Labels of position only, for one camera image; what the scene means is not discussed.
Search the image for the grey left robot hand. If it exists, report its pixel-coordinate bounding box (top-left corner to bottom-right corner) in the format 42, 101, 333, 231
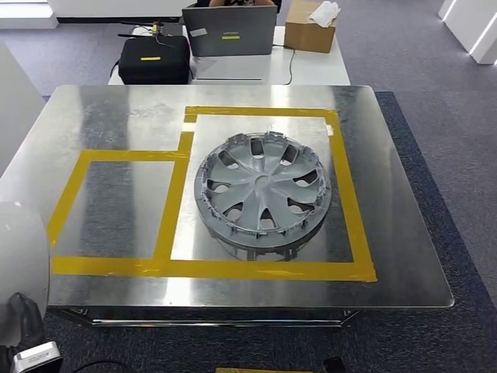
0, 292, 45, 373

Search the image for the white curved plastic part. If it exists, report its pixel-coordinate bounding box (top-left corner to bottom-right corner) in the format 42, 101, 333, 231
0, 201, 51, 346

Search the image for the stainless steel workbench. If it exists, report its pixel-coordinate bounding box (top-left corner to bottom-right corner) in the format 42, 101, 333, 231
0, 85, 455, 328

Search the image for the white cabinet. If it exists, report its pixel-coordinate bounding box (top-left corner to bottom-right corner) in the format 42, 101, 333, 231
0, 44, 46, 179

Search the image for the white low platform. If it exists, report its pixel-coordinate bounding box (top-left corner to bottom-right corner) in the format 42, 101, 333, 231
438, 0, 497, 65
0, 0, 59, 30

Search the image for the black carry case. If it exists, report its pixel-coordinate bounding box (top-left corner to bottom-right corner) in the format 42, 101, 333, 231
118, 34, 191, 86

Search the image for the grey wheel hubcap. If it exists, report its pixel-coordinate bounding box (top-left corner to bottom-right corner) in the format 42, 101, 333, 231
194, 131, 333, 253

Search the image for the grey laptop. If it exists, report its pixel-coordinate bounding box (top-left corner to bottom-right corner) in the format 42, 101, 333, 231
183, 5, 278, 58

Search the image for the black flat object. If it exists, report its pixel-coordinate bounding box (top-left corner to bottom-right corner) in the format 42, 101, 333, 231
323, 356, 346, 373

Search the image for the person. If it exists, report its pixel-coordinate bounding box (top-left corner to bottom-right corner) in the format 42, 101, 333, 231
209, 0, 277, 7

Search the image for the white table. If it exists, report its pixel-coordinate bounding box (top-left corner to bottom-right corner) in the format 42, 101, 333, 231
109, 26, 351, 87

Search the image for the brown cardboard box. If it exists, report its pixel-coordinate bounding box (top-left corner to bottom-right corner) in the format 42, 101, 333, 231
284, 0, 338, 54

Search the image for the white crumpled cloth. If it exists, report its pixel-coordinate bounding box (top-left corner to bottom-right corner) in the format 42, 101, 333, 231
308, 1, 341, 28

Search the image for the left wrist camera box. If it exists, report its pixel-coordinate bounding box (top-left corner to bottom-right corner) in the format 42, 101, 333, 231
9, 341, 64, 373

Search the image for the small yellow tape frame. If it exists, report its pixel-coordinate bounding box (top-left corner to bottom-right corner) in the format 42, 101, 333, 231
46, 132, 194, 279

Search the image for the yellow floor tape frame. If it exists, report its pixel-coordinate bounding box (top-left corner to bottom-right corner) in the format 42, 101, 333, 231
215, 368, 314, 373

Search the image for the black laptop cable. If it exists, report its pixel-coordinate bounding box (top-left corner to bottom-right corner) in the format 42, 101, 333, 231
272, 44, 296, 86

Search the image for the large yellow tape frame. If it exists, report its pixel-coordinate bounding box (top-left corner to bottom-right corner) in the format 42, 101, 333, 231
153, 105, 378, 283

